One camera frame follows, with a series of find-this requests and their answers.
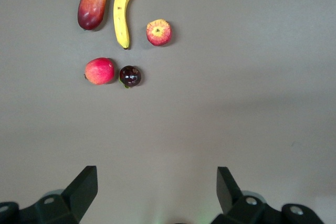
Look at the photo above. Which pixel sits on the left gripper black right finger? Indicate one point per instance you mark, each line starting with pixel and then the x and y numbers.
pixel 231 195

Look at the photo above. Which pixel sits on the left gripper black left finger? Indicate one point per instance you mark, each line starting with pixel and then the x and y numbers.
pixel 78 195

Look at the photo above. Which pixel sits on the red yellow striped apple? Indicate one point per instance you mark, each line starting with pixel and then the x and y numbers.
pixel 158 33

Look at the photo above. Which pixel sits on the yellow banana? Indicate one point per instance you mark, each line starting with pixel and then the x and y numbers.
pixel 120 16

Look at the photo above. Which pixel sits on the round red pink fruit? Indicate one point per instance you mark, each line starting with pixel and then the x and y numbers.
pixel 99 71

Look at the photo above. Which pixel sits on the dark purple plum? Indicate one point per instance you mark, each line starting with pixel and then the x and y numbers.
pixel 130 75

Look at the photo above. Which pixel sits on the red yellow mango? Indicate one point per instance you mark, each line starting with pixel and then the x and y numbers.
pixel 92 7

